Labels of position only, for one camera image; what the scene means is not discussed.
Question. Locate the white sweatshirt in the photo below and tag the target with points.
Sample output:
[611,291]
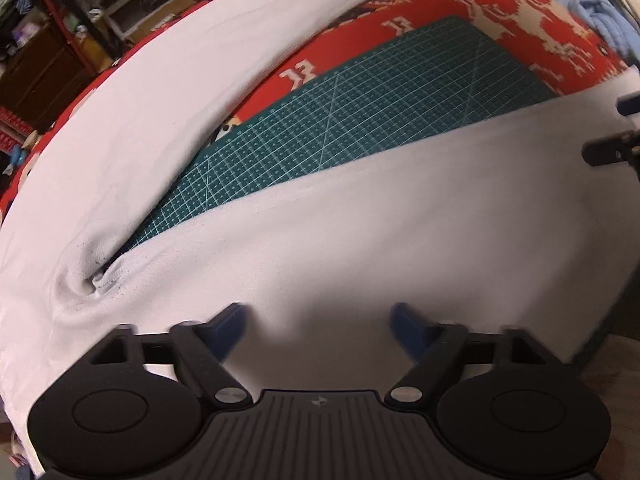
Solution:
[498,223]

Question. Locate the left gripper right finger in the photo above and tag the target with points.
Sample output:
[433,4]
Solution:
[501,403]

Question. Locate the light blue fleece garment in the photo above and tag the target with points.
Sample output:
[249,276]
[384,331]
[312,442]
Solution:
[603,17]

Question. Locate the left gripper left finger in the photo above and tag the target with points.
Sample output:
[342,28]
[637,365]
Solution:
[133,403]

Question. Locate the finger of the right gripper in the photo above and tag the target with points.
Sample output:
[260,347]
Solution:
[629,105]
[623,147]

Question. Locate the green cutting mat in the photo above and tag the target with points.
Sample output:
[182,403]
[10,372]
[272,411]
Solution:
[440,77]

